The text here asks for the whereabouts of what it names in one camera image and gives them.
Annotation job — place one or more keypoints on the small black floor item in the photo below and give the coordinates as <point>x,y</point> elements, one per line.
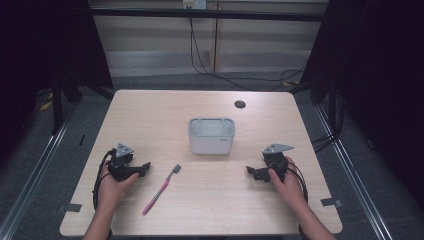
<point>82,140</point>

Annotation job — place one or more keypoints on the dark curtain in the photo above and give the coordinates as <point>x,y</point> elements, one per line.
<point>376,66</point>
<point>46,50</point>

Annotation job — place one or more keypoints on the black horizontal bar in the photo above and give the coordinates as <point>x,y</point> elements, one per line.
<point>206,14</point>

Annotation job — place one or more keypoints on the black metal stand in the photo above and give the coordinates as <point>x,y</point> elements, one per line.
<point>57,106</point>

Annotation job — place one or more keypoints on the white wall socket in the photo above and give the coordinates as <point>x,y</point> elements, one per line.
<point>194,4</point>

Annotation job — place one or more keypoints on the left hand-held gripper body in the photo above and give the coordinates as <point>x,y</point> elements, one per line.
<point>120,163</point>

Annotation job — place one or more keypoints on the grey plastic container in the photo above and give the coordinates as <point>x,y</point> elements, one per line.
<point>211,140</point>

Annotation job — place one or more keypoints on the grey tape strip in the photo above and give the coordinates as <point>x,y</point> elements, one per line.
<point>331,202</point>
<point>69,208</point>

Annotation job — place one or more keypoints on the person's right hand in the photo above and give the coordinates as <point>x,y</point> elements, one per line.
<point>289,190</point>

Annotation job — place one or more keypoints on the pink toothbrush with grey head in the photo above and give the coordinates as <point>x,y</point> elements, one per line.
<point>162,190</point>

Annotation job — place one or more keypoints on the person's left hand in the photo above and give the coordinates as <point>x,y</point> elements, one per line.
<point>111,190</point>

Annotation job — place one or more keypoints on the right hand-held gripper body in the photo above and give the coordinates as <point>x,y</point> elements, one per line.
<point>276,160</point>

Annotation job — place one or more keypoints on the metal floor rail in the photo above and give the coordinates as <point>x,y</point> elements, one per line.
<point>30,180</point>
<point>353,173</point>

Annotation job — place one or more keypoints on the yellow floor item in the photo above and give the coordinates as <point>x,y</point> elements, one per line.
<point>46,104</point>

